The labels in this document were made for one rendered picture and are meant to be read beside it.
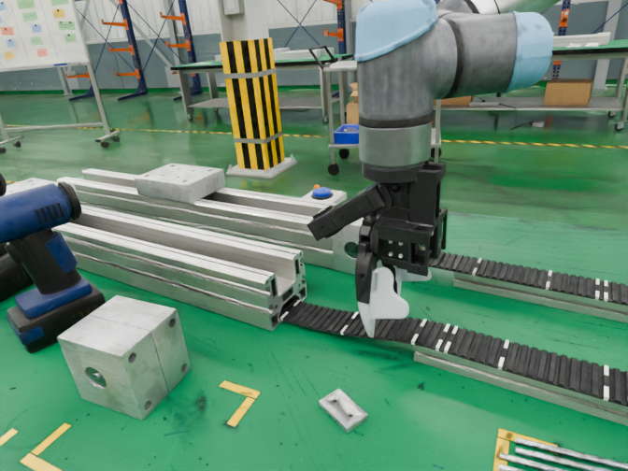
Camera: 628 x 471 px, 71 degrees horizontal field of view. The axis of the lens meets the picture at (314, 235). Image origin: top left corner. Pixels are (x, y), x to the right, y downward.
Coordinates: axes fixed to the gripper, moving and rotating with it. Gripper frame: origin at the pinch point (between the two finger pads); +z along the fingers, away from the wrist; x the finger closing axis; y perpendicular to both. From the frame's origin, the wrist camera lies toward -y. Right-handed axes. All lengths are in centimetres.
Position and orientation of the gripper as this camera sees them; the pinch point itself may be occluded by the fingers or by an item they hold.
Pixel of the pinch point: (378, 309)
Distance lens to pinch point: 58.6
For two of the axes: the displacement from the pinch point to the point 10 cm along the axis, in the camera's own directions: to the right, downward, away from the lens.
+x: 5.1, -4.1, 7.6
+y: 8.6, 1.6, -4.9
